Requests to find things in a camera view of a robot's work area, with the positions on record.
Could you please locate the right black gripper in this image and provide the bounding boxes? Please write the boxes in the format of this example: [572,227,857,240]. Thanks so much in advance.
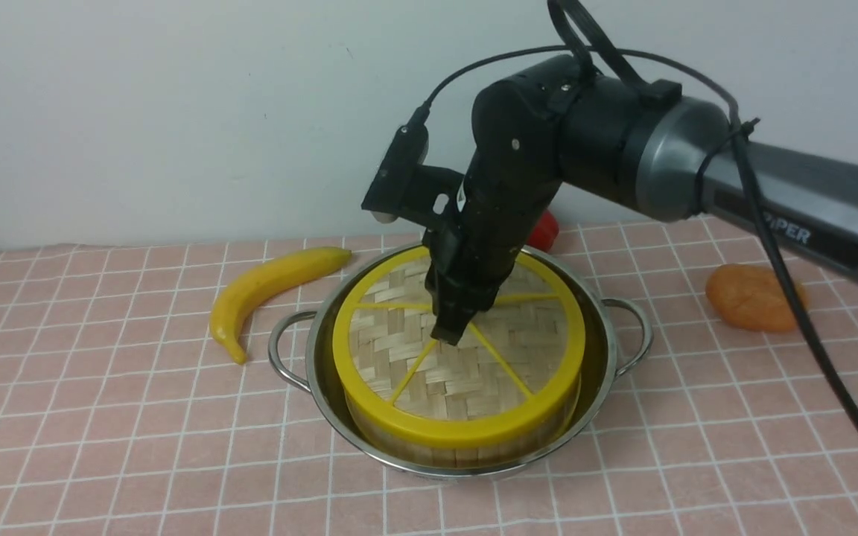
[422,172,561,347]

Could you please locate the yellow woven steamer lid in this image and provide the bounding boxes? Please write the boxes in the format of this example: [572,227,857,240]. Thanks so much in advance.
[332,246,587,450]

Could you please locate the yellow bamboo steamer basket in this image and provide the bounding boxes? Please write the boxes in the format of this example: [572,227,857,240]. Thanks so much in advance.
[345,380,581,469]

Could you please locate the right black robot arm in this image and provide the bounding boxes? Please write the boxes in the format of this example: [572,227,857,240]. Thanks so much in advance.
[426,55,858,344]

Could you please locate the stainless steel pot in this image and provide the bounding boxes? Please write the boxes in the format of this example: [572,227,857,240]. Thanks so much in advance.
[268,243,652,481]

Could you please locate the red bell pepper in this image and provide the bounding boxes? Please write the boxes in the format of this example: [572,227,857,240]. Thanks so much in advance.
[527,210,561,253]

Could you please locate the yellow banana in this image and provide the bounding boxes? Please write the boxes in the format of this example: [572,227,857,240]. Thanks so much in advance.
[210,246,353,364]

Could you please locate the orange bread roll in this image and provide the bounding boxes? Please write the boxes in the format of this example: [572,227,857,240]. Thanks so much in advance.
[705,264,798,333]

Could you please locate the pink checked tablecloth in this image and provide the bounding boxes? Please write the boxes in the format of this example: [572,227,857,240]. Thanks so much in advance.
[0,220,858,535]

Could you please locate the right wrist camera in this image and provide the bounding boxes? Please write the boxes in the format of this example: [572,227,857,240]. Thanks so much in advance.
[361,122,464,230]

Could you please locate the right black cable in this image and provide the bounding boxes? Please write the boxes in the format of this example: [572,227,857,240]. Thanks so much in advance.
[408,0,858,514]

